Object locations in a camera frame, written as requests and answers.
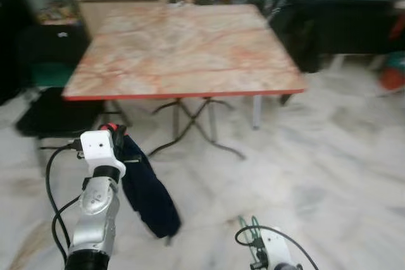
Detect green plastic hanger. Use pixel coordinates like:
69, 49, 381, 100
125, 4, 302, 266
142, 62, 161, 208
237, 215, 266, 267

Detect navy red-trimmed garment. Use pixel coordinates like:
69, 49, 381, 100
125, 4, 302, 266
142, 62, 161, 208
101, 121, 182, 239

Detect green seat stool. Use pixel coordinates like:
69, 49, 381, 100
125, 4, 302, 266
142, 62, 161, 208
28, 60, 77, 89

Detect marble top folding table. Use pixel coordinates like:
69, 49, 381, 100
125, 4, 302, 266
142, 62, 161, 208
62, 3, 309, 160

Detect red bin teal liner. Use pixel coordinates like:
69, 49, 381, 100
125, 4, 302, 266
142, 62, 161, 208
380, 52, 405, 90

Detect black TV console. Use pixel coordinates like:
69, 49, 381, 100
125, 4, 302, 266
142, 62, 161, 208
272, 0, 405, 56

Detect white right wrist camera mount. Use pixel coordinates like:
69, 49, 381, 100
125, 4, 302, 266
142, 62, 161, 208
256, 226, 293, 270

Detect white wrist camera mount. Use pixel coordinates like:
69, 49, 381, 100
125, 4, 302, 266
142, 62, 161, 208
256, 226, 293, 270
80, 130, 127, 177

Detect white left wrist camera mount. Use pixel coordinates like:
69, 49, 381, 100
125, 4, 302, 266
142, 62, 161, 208
80, 130, 127, 177

